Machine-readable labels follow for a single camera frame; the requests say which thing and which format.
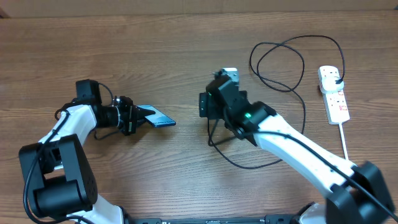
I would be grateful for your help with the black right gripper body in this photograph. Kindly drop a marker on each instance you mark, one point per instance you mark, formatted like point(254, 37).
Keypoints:
point(209, 106)

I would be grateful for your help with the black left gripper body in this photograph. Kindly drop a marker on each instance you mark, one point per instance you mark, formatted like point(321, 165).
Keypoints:
point(127, 124)

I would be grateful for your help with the blue Galaxy smartphone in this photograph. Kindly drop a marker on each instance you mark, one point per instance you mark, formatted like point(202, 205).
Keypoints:
point(159, 119)

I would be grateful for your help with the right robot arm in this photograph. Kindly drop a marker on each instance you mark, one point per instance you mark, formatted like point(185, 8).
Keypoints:
point(353, 194)

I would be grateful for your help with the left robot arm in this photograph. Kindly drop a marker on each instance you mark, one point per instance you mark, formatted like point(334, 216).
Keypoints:
point(59, 183)

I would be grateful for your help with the white charger plug adapter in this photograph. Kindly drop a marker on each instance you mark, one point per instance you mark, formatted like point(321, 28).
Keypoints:
point(331, 84)

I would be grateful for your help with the white power strip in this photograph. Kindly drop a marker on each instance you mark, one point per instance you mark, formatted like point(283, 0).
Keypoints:
point(335, 103)

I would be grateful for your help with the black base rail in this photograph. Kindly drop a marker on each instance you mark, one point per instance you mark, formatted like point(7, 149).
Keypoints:
point(268, 219)

